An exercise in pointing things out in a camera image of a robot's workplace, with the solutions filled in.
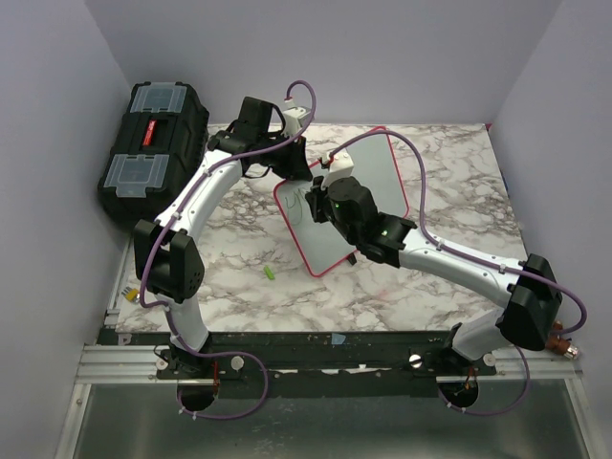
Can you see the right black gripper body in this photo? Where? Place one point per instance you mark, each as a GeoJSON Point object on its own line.
{"type": "Point", "coordinates": [321, 211]}

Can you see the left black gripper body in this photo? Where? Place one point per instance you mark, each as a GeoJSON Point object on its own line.
{"type": "Point", "coordinates": [277, 158]}

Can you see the pink-framed whiteboard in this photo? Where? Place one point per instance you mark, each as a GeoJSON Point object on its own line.
{"type": "Point", "coordinates": [370, 210]}

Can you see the green marker cap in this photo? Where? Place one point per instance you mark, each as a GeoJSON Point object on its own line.
{"type": "Point", "coordinates": [269, 273]}

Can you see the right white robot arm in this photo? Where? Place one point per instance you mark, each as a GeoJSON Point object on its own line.
{"type": "Point", "coordinates": [523, 293]}

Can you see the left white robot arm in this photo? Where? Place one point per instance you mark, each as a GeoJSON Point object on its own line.
{"type": "Point", "coordinates": [168, 263]}

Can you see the black plastic toolbox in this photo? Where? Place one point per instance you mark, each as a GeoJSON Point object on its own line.
{"type": "Point", "coordinates": [158, 148]}

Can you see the blue tape piece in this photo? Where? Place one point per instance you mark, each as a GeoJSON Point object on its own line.
{"type": "Point", "coordinates": [337, 339]}

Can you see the small yellow metal clip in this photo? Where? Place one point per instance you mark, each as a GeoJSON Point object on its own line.
{"type": "Point", "coordinates": [131, 294]}

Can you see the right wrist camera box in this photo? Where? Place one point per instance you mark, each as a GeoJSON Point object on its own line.
{"type": "Point", "coordinates": [338, 166]}

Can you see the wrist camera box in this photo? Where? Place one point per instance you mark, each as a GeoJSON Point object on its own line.
{"type": "Point", "coordinates": [338, 166]}
{"type": "Point", "coordinates": [295, 118]}

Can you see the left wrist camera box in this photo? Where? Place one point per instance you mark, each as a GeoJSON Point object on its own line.
{"type": "Point", "coordinates": [295, 118]}

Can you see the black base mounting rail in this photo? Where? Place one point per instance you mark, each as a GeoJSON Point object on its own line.
{"type": "Point", "coordinates": [306, 364]}

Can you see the aluminium extrusion frame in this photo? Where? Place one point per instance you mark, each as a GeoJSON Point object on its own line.
{"type": "Point", "coordinates": [537, 408]}

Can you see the right cable metal connector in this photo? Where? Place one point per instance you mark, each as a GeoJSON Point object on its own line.
{"type": "Point", "coordinates": [559, 345]}

